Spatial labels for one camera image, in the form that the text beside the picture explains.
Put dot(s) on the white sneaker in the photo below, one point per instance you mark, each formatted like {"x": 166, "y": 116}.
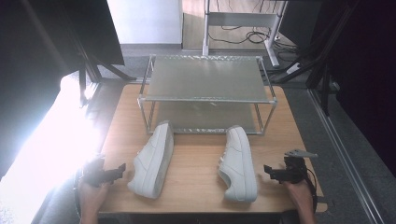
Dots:
{"x": 238, "y": 161}
{"x": 154, "y": 161}

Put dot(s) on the dark curtain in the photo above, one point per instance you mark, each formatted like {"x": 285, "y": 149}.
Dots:
{"x": 37, "y": 46}
{"x": 370, "y": 77}

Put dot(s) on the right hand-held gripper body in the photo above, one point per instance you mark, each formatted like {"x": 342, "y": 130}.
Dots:
{"x": 294, "y": 171}

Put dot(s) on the white metal desk frame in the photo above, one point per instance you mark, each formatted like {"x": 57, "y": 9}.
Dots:
{"x": 239, "y": 19}

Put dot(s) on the black tripod stand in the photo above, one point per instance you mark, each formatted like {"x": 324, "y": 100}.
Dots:
{"x": 88, "y": 70}

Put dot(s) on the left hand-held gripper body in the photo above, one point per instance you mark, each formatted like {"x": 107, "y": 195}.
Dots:
{"x": 95, "y": 172}

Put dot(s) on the black metal stand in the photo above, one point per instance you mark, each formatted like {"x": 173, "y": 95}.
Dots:
{"x": 320, "y": 53}

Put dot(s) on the aluminium floor rail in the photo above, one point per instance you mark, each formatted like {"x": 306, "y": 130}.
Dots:
{"x": 345, "y": 155}

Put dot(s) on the person's left hand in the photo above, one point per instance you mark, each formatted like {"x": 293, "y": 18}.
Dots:
{"x": 91, "y": 197}

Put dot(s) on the white power strip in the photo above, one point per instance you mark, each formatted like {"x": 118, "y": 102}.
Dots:
{"x": 293, "y": 68}

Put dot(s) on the person's right hand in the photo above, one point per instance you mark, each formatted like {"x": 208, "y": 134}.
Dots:
{"x": 300, "y": 196}

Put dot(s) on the grey metal two-tier shoe rack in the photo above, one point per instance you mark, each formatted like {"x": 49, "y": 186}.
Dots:
{"x": 205, "y": 77}

